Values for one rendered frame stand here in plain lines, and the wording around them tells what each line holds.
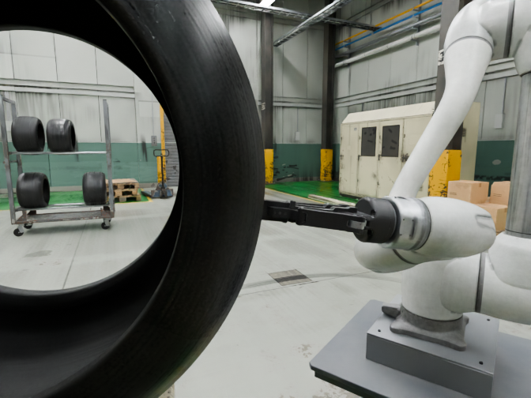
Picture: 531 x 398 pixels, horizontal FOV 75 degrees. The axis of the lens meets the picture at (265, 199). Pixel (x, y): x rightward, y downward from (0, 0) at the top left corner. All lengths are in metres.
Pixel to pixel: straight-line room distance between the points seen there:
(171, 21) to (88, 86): 11.24
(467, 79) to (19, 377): 0.95
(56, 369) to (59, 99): 11.07
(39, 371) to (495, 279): 0.91
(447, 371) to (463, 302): 0.17
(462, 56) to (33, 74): 11.29
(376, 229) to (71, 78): 11.28
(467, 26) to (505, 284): 0.60
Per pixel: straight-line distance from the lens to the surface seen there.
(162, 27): 0.32
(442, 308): 1.02
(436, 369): 1.02
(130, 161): 11.36
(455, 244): 0.64
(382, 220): 0.56
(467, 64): 0.92
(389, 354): 1.04
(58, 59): 11.73
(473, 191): 5.64
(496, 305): 1.00
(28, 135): 5.75
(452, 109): 0.85
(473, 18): 1.02
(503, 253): 0.98
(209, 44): 0.33
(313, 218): 0.50
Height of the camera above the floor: 1.22
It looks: 8 degrees down
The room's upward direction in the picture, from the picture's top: straight up
